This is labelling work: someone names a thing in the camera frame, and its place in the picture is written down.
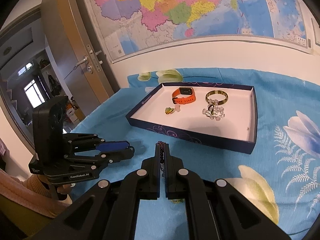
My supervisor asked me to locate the white wall socket panel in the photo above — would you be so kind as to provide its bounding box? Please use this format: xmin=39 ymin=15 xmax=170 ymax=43
xmin=311 ymin=18 xmax=320 ymax=46

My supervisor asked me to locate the gold bangle bracelet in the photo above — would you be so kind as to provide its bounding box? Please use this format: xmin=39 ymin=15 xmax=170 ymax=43
xmin=205 ymin=89 xmax=229 ymax=105

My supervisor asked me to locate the blue floral bedsheet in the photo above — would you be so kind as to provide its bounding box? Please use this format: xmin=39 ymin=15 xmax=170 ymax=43
xmin=75 ymin=68 xmax=319 ymax=239

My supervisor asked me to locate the colourful wall map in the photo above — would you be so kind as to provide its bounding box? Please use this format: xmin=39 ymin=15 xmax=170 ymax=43
xmin=85 ymin=0 xmax=311 ymax=62

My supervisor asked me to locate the brown wooden door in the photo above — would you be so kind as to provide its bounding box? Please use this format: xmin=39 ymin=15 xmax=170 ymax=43
xmin=41 ymin=0 xmax=119 ymax=116

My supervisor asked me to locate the green bead pendant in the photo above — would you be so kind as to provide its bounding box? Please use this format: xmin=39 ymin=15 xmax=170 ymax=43
xmin=164 ymin=107 xmax=176 ymax=115

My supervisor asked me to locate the silver door handle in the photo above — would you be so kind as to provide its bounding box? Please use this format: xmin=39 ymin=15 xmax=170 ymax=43
xmin=64 ymin=56 xmax=93 ymax=80

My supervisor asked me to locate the orange smart watch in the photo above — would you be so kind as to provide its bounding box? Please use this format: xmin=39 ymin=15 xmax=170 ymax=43
xmin=171 ymin=87 xmax=196 ymax=105

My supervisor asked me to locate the pink flower hair clip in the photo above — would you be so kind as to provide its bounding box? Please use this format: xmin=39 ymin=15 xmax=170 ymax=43
xmin=175 ymin=104 xmax=181 ymax=112

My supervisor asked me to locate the dark blue box tray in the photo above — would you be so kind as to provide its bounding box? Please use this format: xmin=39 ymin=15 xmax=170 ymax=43
xmin=126 ymin=82 xmax=258 ymax=154

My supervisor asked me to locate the clear crystal bead bracelet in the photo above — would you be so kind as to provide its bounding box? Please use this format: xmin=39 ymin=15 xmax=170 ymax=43
xmin=202 ymin=99 xmax=226 ymax=121

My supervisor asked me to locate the person left hand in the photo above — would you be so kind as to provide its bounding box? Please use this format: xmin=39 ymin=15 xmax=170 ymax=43
xmin=37 ymin=175 xmax=73 ymax=205

